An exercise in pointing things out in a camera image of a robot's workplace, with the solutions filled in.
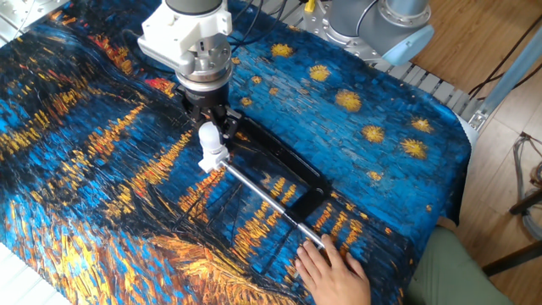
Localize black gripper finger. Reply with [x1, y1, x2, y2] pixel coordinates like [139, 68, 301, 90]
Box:
[215, 106, 243, 141]
[185, 104, 215, 128]

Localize grey hose bundle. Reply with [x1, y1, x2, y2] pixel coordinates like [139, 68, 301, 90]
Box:
[511, 130, 542, 241]

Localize green trousers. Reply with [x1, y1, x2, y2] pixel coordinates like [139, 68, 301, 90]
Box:
[401, 225, 514, 305]

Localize dark furniture leg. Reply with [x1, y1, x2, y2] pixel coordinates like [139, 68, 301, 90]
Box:
[510, 188, 542, 215]
[482, 241, 542, 276]

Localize black cable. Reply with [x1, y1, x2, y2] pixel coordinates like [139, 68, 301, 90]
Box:
[476, 61, 542, 102]
[228, 0, 306, 47]
[467, 16, 542, 97]

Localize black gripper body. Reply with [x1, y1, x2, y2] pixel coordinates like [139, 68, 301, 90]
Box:
[180, 82, 232, 112]

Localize blue orange painted tablecloth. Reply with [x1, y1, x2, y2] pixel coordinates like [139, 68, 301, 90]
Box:
[0, 0, 472, 305]

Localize person's left hand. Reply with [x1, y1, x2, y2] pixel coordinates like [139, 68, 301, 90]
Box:
[294, 234, 373, 305]

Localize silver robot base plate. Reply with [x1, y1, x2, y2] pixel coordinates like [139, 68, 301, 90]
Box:
[301, 0, 384, 64]

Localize aluminium frame post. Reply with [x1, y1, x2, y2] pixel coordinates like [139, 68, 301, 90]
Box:
[467, 25, 542, 132]

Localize black C-clamp silver screw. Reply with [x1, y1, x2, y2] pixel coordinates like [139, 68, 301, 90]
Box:
[218, 113, 332, 249]

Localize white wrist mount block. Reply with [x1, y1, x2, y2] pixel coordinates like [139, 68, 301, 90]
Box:
[136, 8, 234, 75]

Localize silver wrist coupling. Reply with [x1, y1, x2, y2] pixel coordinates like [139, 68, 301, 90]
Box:
[174, 33, 234, 92]

